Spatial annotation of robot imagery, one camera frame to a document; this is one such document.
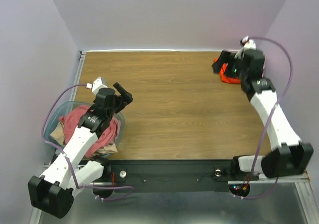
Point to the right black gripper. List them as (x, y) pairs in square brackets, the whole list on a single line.
[(225, 63)]

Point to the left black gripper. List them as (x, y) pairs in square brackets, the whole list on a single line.
[(124, 99)]

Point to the light pink t shirt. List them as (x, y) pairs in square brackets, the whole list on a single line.
[(263, 68)]

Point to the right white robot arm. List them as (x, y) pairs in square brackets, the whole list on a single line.
[(289, 155)]

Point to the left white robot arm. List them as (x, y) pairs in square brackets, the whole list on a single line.
[(55, 189)]

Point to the folded orange t shirt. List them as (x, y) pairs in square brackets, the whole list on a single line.
[(226, 70)]

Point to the dusty rose shirt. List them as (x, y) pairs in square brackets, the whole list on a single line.
[(71, 120)]

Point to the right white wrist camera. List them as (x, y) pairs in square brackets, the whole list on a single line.
[(246, 43)]

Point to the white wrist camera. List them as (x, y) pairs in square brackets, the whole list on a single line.
[(97, 84), (246, 43)]

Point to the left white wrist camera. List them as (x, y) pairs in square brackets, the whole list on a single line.
[(97, 84)]

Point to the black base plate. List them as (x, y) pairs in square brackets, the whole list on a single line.
[(149, 176)]

